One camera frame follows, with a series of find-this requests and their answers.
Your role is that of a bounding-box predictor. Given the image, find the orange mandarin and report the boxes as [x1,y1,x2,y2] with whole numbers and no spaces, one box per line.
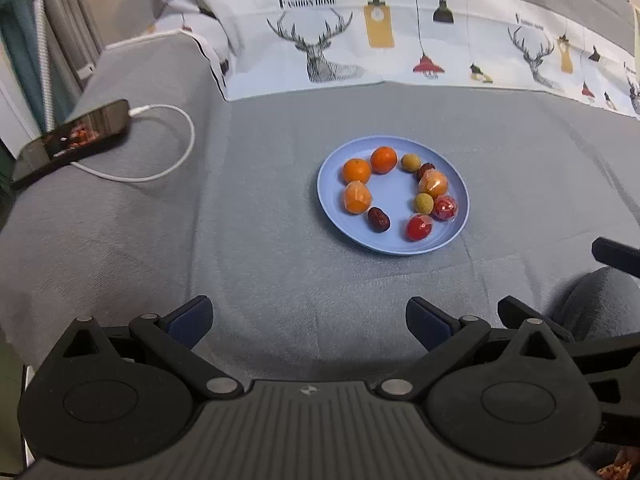
[370,146,397,174]
[342,158,372,184]

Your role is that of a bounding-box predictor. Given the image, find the white charging cable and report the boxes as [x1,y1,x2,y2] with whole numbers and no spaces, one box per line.
[69,103,196,183]

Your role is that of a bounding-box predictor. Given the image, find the black smartphone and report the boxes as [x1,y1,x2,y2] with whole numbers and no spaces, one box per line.
[11,100,131,191]

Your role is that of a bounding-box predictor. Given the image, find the grey trouser knee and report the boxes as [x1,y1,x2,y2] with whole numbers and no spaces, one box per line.
[551,268,639,341]

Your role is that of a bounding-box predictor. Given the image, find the blue round plate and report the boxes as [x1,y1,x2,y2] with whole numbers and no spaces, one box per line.
[317,136,470,256]

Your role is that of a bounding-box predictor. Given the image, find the striped white pole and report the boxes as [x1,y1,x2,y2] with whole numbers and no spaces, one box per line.
[34,0,55,131]

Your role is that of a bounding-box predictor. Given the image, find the dark red jujube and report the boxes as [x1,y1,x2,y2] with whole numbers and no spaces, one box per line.
[414,162,435,181]
[367,207,390,233]

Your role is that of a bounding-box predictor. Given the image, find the red fruit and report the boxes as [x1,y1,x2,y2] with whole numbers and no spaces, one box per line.
[432,195,459,221]
[405,214,433,242]

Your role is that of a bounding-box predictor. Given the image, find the yellow green small fruit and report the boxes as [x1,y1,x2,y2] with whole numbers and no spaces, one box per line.
[400,153,422,174]
[413,193,434,216]

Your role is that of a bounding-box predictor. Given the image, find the orange fruit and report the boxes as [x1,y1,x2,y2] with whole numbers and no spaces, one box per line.
[418,169,448,198]
[342,180,372,214]

